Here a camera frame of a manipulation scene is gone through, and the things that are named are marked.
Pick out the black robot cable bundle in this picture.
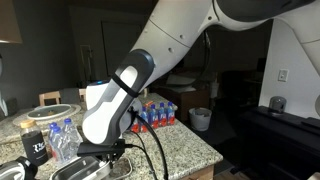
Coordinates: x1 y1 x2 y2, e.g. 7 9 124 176
124 109 170 180

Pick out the round tan placemat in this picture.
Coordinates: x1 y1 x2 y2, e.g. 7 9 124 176
12 103 84 128

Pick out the dark framed wall picture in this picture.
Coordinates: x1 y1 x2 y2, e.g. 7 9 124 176
100 21 144 76

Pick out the wooden slat-back chair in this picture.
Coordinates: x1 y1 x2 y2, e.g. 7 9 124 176
78 88 88 103
38 91 62 108

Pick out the tan lamp shade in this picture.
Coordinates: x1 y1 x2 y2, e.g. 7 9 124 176
0 0 23 45

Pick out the brown wooden chest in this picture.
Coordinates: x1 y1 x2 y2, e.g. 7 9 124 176
151 84 212 123

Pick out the glass dome jar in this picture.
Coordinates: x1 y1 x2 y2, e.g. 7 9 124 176
268 95 288 115

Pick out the black low cabinet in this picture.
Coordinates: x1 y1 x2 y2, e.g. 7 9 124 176
238 105 320 180

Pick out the Fiji water bottle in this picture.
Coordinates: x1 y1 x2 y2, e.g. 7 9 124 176
148 104 159 130
131 119 140 134
165 101 176 126
157 102 168 128
139 106 150 134

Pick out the black bottle wooden cap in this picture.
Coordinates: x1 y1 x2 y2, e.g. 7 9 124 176
19 119 49 168

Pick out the grey waste bin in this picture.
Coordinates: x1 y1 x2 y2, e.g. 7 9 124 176
188 107 213 132

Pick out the white wall light switch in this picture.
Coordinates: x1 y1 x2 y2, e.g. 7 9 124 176
277 68 290 83

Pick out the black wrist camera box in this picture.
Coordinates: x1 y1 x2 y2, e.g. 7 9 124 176
77 139 126 158

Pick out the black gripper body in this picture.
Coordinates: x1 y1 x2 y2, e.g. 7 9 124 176
93 152 118 166

